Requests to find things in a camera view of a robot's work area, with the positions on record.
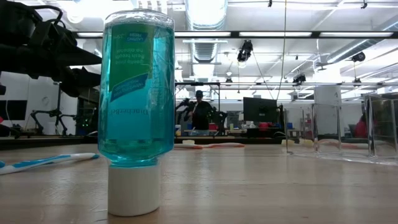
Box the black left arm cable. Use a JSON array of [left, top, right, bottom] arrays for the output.
[[29, 4, 65, 29]]

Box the black wall screen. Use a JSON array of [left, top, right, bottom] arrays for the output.
[[0, 100, 28, 121]]

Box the clear acrylic organizer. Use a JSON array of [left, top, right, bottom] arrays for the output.
[[283, 92, 398, 166]]

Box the teal mouthwash bottle white cap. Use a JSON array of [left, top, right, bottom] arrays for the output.
[[97, 8, 176, 218]]

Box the black overhead light beam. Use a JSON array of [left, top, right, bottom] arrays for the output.
[[73, 30, 398, 40]]

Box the black ceiling device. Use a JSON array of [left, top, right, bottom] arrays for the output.
[[292, 73, 307, 85], [351, 51, 366, 63]]

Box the silver ceiling duct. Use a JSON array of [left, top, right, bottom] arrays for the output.
[[185, 0, 229, 63]]

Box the black background frame stand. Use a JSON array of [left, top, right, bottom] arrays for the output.
[[174, 81, 222, 138], [52, 81, 63, 136]]

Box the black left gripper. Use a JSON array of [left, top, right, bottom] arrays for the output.
[[0, 0, 103, 98]]

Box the black monitor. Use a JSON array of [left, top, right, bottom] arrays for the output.
[[243, 96, 278, 124]]

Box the black aluminium table frame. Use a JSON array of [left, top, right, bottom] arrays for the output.
[[0, 135, 287, 152]]

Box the person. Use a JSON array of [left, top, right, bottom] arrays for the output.
[[188, 90, 215, 136], [354, 112, 369, 139]]

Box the black hanging camera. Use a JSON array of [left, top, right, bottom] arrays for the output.
[[236, 39, 254, 63]]

